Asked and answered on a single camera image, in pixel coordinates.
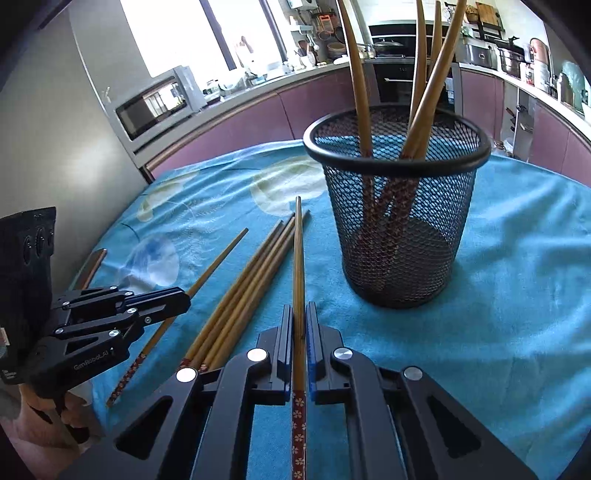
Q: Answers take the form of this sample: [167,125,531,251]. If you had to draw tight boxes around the black shelf rack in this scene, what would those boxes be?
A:
[463,1,507,41]

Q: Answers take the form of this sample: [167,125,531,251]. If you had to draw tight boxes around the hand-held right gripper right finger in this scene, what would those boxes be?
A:
[305,302,539,480]

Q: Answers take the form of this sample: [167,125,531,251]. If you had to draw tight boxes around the grey refrigerator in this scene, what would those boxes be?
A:
[0,0,155,278]

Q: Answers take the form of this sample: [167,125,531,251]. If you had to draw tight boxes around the pale green container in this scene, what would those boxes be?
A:
[560,61,591,110]

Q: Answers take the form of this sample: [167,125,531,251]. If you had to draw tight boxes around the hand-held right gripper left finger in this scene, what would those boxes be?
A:
[58,305,296,480]

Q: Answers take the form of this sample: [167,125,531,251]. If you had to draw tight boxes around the black range hood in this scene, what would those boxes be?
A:
[368,21,446,47]

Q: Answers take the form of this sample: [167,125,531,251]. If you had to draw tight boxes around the lidded wok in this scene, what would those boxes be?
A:
[373,38,408,58]

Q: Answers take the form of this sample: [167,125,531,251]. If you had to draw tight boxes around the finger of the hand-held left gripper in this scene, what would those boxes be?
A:
[50,285,189,320]
[52,291,193,343]

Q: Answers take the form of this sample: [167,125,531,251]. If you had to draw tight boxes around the person's left hand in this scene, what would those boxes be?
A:
[9,390,100,450]

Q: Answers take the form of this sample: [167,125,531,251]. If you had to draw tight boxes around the kitchen window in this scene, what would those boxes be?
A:
[117,0,283,79]

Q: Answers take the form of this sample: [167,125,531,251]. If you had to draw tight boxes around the black built-in oven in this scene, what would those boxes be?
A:
[365,58,462,116]

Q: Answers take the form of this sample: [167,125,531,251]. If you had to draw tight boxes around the white microwave oven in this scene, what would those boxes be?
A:
[114,66,206,141]

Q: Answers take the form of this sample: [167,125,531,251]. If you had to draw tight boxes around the pink base cabinets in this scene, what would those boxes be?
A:
[459,67,591,175]
[143,62,370,178]

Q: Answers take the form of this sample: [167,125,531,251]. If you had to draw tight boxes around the black mesh basket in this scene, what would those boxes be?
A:
[303,104,491,309]

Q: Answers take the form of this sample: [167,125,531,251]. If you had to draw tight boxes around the blue printed tablecloth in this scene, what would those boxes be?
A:
[69,138,591,480]

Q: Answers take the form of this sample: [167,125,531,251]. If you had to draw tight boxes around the pink kettle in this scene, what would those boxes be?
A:
[529,38,551,88]

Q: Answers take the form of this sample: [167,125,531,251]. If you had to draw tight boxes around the steel pot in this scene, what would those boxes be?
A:
[496,46,527,77]

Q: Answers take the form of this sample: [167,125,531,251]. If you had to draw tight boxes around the steel rice cooker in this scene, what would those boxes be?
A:
[459,39,498,70]

